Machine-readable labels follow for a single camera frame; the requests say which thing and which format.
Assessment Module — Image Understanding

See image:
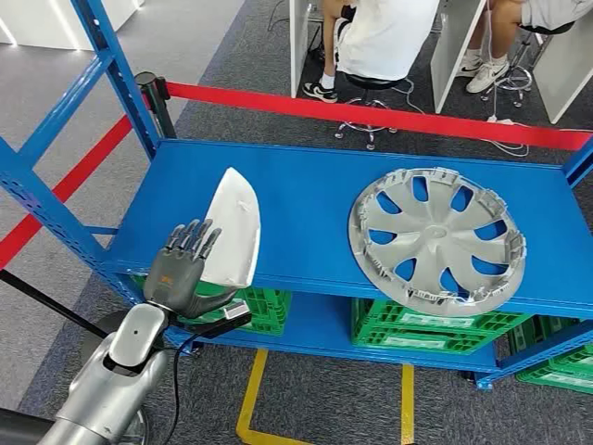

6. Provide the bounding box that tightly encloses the white low platform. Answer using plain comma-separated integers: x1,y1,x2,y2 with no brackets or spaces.
0,0,145,52

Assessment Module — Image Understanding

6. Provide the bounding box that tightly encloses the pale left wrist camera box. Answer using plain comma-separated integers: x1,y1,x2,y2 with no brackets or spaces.
223,300,252,321

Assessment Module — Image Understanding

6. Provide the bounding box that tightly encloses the black round stool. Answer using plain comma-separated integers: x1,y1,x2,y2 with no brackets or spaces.
334,72,408,152
481,21,576,108

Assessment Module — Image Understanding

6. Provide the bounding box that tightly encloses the silver wheel hubcap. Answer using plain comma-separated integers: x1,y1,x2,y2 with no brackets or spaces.
348,167,527,319

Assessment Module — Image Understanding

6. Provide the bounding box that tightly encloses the white curved plastic part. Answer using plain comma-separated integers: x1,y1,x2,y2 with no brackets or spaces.
200,167,262,290

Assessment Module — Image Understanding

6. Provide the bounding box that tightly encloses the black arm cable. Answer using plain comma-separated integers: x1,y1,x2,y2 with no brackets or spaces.
158,328,207,445

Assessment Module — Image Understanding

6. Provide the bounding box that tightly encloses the white desk panel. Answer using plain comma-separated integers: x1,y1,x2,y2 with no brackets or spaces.
430,0,487,115
289,0,311,99
532,24,593,125

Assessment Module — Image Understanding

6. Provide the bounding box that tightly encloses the person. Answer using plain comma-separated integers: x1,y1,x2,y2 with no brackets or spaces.
302,0,441,104
456,0,593,95

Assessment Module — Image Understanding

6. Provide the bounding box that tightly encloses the blue metal shelf rack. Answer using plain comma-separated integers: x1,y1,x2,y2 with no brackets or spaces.
0,0,593,392

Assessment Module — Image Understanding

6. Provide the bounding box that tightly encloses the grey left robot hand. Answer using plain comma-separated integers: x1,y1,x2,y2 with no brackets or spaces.
143,219,237,319

